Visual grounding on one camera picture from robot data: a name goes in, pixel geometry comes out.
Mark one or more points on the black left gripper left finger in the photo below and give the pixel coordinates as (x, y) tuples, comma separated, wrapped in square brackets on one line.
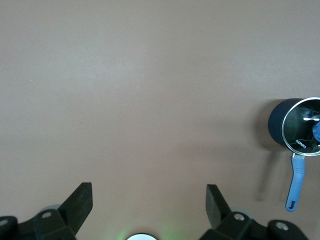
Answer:
[(77, 205)]

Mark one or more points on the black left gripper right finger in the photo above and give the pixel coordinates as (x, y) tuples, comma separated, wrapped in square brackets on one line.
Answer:
[(216, 207)]

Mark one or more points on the glass lid with blue knob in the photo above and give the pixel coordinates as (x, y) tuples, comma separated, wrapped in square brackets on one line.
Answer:
[(297, 125)]

